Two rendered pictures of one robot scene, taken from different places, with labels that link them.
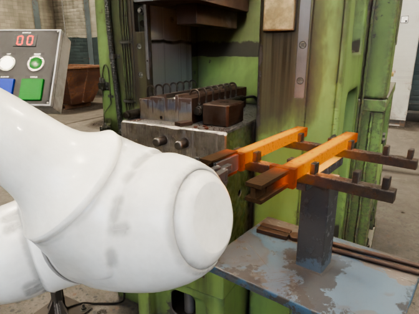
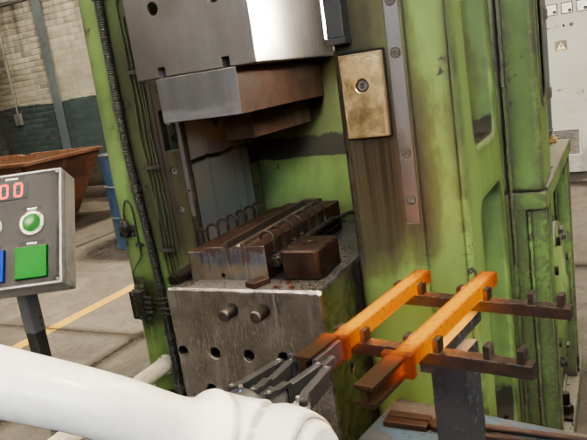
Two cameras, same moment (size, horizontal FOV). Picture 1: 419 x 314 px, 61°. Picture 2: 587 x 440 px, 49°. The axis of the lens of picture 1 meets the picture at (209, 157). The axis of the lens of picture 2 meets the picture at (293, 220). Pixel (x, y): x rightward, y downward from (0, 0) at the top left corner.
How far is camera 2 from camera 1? 0.32 m
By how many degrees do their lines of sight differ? 4
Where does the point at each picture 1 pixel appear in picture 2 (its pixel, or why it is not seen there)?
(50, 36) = (47, 180)
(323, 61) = (438, 171)
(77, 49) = (38, 124)
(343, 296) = not seen: outside the picture
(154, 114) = (212, 271)
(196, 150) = (281, 319)
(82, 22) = (42, 79)
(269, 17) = (355, 121)
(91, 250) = not seen: outside the picture
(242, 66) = (327, 168)
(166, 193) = not seen: outside the picture
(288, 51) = (389, 161)
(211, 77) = (283, 189)
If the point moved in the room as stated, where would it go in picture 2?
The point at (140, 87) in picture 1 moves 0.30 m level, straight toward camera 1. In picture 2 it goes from (183, 228) to (193, 256)
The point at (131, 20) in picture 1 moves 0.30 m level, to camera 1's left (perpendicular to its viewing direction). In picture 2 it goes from (158, 135) to (37, 154)
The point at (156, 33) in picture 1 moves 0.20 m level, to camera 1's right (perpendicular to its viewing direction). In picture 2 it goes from (196, 149) to (275, 137)
